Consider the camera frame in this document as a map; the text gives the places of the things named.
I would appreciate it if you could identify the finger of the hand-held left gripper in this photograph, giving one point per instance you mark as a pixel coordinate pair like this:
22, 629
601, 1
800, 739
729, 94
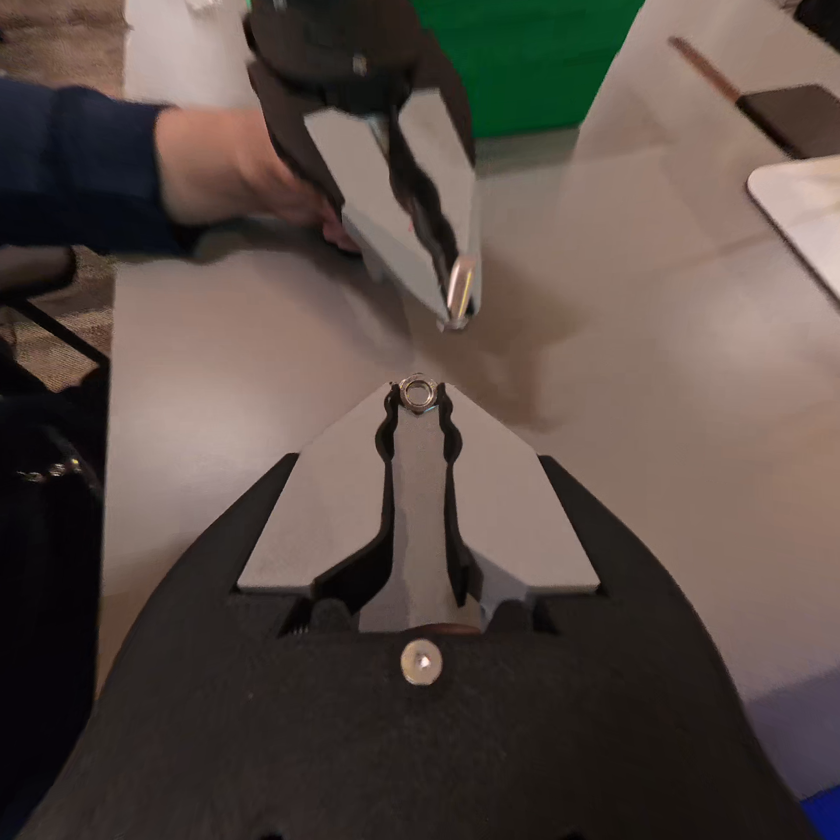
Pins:
446, 151
367, 184

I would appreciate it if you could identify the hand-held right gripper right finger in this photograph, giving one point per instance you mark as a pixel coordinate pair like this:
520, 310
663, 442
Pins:
518, 518

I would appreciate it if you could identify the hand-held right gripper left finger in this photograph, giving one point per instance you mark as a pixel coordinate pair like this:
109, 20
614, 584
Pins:
321, 518

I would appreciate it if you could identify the green plastic bin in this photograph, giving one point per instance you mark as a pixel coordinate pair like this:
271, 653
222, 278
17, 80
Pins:
525, 65

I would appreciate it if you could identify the thick silver bolt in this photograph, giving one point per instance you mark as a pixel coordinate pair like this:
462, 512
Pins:
460, 282

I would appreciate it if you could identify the large silver hex nut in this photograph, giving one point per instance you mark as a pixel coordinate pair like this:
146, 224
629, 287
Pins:
407, 401

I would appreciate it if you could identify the person's left forearm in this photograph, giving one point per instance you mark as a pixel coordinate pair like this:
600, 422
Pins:
72, 164

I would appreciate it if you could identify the person's left hand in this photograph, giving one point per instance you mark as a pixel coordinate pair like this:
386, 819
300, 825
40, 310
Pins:
223, 164

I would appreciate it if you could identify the person's body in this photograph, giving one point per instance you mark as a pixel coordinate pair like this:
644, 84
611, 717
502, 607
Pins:
46, 590

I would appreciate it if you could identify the person's black chair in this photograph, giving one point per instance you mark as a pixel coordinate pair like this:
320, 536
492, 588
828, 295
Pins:
33, 269

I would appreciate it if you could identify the black rectangular pad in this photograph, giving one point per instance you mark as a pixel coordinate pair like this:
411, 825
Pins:
794, 118

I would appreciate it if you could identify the white folding stand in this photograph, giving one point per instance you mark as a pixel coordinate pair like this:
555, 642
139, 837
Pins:
807, 210

